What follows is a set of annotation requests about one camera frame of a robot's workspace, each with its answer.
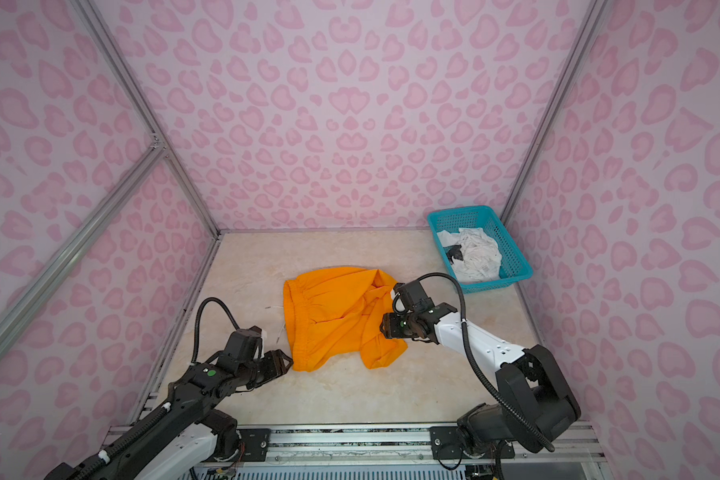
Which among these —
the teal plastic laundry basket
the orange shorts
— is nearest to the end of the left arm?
the orange shorts

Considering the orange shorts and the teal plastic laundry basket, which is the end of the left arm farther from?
the teal plastic laundry basket

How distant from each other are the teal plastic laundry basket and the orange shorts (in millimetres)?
286

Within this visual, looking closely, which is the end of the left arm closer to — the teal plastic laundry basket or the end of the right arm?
the end of the right arm

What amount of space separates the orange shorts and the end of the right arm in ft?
0.29

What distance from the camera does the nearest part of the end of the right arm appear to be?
0.62m

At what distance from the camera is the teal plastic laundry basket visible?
1.03 meters

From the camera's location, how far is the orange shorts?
875mm

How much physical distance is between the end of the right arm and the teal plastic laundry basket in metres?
0.35
